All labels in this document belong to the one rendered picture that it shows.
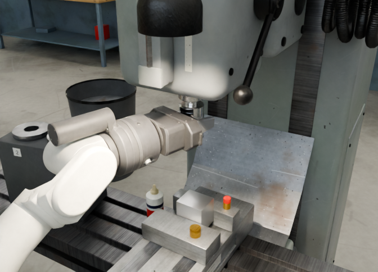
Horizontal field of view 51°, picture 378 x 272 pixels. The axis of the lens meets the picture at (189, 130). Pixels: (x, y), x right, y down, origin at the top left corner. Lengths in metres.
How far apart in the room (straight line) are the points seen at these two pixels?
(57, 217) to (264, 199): 0.65
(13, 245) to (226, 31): 0.41
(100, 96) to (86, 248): 2.16
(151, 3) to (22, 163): 0.69
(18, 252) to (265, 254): 0.53
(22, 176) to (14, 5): 6.91
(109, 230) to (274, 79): 0.56
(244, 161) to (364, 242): 1.52
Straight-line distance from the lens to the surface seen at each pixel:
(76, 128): 0.60
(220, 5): 0.57
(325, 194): 1.15
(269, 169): 1.10
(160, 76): 0.59
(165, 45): 0.59
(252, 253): 0.94
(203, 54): 0.59
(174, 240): 0.79
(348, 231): 2.59
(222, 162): 1.14
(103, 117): 0.62
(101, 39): 5.48
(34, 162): 1.02
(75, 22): 6.88
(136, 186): 2.82
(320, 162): 1.11
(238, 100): 0.59
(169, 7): 0.42
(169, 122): 0.68
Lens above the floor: 1.54
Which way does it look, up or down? 25 degrees down
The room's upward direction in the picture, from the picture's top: straight up
